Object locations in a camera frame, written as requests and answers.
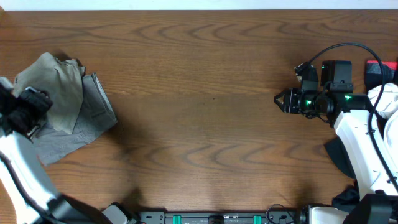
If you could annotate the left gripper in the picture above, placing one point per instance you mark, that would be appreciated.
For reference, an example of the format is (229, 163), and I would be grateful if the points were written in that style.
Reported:
(38, 105)

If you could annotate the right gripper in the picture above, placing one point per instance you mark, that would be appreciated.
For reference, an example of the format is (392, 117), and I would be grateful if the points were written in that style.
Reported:
(290, 106)

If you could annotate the khaki shorts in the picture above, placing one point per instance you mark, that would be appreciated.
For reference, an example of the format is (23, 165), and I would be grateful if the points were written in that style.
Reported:
(62, 80)

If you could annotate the black garment with red band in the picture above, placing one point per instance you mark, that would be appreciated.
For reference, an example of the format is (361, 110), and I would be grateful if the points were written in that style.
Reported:
(349, 198)

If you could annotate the white shirt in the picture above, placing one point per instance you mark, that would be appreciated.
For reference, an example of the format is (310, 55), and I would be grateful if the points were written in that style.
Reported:
(387, 108)

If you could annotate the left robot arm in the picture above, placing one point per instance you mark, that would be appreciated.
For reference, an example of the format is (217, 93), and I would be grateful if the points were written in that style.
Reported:
(34, 197)

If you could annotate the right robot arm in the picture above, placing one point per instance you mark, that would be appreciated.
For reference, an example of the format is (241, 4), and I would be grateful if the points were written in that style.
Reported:
(375, 167)

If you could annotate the folded grey shorts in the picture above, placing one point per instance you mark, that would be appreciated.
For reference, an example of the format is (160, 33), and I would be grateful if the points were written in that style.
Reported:
(96, 117)

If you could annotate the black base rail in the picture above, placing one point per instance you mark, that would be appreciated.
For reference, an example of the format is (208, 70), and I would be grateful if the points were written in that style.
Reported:
(278, 216)

